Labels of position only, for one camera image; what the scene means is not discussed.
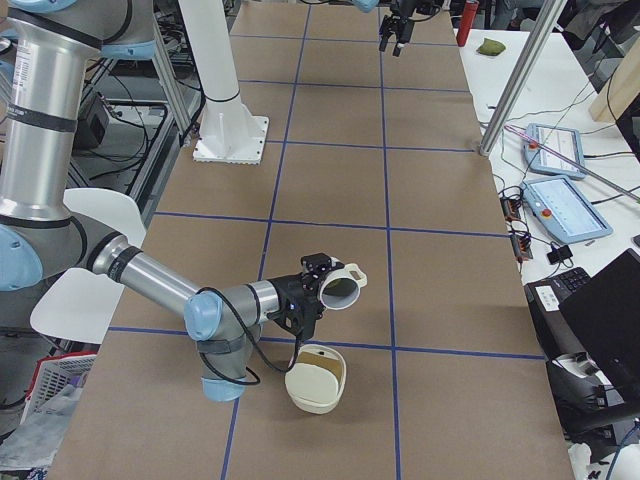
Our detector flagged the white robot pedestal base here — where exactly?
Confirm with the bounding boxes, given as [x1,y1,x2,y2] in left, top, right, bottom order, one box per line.
[179,0,269,164]

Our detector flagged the black box under frame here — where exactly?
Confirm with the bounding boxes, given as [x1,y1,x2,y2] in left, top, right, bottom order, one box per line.
[73,92,109,150]

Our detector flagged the upper teach pendant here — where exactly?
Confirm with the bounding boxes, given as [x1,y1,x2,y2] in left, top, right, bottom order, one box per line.
[523,123,586,180]

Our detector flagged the lower teach pendant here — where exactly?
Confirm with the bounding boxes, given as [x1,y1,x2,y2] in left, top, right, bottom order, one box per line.
[520,175,613,244]

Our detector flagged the white plastic chair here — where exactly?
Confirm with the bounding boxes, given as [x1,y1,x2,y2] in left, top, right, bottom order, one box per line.
[30,188,146,344]

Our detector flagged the black laptop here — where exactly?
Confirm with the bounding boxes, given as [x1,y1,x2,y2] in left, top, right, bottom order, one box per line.
[524,249,639,400]

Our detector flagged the aluminium frame post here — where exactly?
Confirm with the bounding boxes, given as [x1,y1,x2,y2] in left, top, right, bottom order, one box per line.
[478,0,566,157]

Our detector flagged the cream plastic basket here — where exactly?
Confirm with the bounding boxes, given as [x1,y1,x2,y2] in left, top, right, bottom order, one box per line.
[285,344,347,415]

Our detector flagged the teach pendant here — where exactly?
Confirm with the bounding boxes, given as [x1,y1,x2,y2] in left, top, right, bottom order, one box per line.
[523,123,586,180]
[520,175,613,244]

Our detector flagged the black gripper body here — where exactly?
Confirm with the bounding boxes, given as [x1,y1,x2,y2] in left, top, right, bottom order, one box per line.
[384,0,419,35]
[267,273,325,336]

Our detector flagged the green bean bag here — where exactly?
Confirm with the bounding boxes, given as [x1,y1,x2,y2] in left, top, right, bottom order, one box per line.
[476,38,506,57]

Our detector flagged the white mug with handle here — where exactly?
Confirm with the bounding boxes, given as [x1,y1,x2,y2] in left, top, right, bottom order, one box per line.
[318,263,368,310]

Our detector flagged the brown paper table cover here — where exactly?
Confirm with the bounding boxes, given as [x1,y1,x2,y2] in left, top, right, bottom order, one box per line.
[50,2,573,479]

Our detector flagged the green lemon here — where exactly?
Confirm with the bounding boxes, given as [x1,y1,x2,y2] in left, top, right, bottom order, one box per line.
[324,277,357,297]

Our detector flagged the white laundry basket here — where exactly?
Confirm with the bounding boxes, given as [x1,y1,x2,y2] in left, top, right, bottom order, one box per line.
[20,351,97,424]

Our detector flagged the red bottle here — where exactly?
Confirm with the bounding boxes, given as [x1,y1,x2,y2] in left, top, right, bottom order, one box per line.
[456,0,479,47]

